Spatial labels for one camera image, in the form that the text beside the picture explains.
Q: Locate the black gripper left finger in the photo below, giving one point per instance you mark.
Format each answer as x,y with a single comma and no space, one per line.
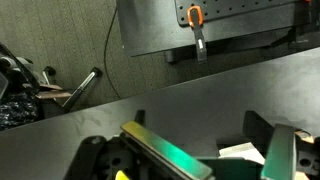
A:
177,162

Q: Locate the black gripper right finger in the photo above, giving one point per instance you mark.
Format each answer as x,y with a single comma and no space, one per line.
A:
280,162

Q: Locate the orange cover white book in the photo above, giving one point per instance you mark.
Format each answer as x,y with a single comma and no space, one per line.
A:
246,151

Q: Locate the black perforated breadboard plate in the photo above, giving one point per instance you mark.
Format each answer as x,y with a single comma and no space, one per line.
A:
150,26

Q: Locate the orange black clamp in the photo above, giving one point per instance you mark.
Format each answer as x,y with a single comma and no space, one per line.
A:
195,21

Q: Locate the black office chair base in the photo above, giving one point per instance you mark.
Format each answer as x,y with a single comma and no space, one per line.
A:
27,97

